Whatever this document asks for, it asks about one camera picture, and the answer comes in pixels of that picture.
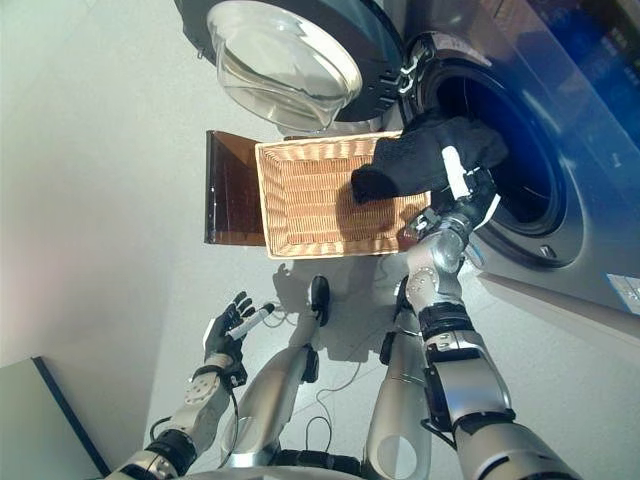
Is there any black robot right foot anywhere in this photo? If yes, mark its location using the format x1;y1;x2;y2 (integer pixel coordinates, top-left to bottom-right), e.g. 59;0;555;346
393;276;410;314

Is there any blue energy label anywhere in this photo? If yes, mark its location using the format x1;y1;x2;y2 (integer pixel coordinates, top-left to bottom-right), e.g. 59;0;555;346
606;272;640;301

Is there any brown translucent stand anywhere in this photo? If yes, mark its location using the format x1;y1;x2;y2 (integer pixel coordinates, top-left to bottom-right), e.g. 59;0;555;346
203;129;396;257

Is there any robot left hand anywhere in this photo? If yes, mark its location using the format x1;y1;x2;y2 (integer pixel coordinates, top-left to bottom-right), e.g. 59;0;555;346
202;291;275;361

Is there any black robot foot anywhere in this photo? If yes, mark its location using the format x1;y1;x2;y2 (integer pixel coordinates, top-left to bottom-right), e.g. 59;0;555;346
393;276;410;314
309;274;331;325

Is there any black robot left foot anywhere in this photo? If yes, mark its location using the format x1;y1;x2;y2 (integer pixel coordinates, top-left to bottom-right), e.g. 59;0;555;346
309;274;331;325

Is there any washing machine glass door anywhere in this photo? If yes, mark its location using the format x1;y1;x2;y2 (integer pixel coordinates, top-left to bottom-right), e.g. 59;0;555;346
174;0;416;134

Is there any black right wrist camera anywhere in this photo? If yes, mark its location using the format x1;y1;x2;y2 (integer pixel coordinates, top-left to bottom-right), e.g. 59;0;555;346
407;209;444;241

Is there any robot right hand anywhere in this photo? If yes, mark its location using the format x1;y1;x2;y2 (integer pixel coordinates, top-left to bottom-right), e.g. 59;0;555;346
442;146;501;231

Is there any grey front-load washing machine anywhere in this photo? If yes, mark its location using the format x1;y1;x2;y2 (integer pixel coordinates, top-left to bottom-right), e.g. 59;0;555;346
399;0;640;311

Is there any black garment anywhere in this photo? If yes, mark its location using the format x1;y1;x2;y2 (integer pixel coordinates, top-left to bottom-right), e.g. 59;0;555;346
350;112;510;204

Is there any black floor cable loop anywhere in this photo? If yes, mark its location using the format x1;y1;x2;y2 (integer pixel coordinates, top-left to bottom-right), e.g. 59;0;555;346
304;414;334;451

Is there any thin grey floor cable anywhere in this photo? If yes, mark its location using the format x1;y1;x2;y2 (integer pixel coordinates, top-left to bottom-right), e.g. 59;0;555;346
272;264;366;396

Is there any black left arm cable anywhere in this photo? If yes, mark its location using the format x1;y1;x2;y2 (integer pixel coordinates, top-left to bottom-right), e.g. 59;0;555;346
149;379;241;464

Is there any wicker laundry basket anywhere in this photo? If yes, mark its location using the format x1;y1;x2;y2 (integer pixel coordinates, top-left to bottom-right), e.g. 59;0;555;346
254;130;434;261

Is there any silver robot right leg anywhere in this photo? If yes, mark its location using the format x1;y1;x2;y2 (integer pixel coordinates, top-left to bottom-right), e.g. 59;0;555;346
362;279;434;480

